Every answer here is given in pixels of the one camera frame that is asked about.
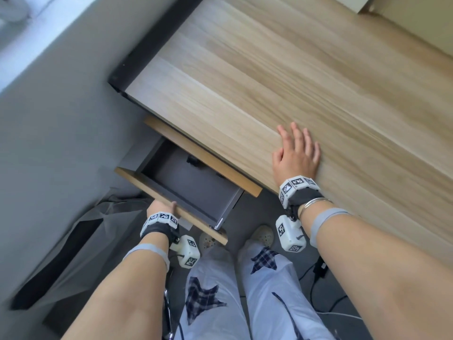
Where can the black power adapter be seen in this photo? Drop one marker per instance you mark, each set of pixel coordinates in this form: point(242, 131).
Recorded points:
point(320, 267)

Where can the person's left forearm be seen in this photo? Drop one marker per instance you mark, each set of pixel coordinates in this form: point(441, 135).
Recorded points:
point(116, 304)

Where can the black stapler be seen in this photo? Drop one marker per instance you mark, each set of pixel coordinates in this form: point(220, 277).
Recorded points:
point(193, 161)

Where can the white window sill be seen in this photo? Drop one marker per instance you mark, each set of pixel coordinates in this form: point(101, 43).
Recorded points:
point(46, 38)

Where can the white right shoe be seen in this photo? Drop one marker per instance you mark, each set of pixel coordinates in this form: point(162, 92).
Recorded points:
point(262, 234)

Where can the left wrist marker band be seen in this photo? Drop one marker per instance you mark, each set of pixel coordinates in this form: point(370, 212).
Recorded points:
point(159, 224)

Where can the person's right forearm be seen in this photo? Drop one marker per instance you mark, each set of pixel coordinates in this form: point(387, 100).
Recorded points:
point(382, 279)

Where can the white shoe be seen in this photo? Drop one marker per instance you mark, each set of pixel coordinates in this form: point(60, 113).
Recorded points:
point(208, 240)
point(262, 234)

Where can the wooden front grey drawer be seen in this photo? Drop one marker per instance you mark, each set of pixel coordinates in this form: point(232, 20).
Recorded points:
point(191, 187)

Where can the black desk frame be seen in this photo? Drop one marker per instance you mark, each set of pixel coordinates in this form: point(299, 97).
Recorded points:
point(148, 45)

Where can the grey plastic bag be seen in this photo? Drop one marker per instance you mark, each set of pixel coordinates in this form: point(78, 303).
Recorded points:
point(81, 251)

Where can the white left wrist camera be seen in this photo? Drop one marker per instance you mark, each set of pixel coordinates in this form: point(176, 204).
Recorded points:
point(185, 251)

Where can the person's right hand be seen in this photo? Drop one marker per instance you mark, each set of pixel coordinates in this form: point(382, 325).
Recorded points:
point(297, 159)

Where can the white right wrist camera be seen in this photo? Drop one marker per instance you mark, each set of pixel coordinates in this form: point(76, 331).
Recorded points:
point(290, 233)

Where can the white patterned trousers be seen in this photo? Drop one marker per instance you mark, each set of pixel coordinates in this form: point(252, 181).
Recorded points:
point(265, 308)

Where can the white box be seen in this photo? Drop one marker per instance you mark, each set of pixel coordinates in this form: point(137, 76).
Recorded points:
point(359, 3)

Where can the white left shoe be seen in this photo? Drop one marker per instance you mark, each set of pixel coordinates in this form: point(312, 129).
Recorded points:
point(208, 240)

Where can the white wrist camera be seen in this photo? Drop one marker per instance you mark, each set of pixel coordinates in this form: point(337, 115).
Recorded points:
point(290, 233)
point(185, 251)

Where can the person's left hand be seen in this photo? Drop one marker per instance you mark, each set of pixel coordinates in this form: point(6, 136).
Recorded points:
point(161, 207)

